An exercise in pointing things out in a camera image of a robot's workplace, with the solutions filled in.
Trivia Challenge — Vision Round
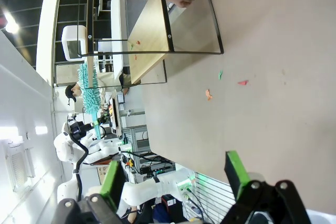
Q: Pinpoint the wooden shelf black metal frame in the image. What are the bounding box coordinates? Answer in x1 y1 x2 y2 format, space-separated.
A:
77 0 224 90

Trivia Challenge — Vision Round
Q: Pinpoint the white grille panel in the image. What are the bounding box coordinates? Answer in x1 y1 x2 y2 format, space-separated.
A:
181 178 238 224

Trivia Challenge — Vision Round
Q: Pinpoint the aluminium frame rack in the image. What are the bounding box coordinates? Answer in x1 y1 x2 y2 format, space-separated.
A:
122 125 176 175

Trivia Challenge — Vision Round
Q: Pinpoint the teal microfibre duster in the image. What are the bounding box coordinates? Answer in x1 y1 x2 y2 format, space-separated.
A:
77 62 102 141

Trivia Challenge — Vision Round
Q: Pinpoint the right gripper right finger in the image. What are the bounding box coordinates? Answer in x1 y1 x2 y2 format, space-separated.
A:
223 151 312 224

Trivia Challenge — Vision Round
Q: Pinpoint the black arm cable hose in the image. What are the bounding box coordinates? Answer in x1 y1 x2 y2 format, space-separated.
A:
73 136 90 201

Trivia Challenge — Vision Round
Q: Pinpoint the person with black cap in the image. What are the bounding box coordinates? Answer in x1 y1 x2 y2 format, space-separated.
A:
65 74 132 106

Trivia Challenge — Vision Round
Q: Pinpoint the white air conditioner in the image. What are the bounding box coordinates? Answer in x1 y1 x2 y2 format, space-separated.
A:
4 138 36 192

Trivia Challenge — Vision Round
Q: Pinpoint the person's left hand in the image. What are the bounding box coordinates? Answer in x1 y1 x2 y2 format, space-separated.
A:
174 0 193 9

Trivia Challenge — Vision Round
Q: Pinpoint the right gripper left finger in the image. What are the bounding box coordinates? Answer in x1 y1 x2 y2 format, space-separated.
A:
54 159 127 224

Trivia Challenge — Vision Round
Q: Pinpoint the computer monitor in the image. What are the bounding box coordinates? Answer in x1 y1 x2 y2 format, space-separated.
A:
108 97 123 134

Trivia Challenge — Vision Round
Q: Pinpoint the bright ceiling light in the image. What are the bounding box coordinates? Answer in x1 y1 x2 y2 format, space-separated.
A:
5 11 20 35

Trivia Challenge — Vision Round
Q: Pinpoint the white side table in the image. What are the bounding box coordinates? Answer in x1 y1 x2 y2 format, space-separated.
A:
110 0 124 77

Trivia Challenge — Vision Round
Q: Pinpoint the black electronics box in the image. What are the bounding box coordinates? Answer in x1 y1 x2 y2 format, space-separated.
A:
140 164 176 175

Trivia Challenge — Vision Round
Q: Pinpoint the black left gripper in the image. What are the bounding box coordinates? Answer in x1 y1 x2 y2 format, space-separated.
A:
68 113 110 140

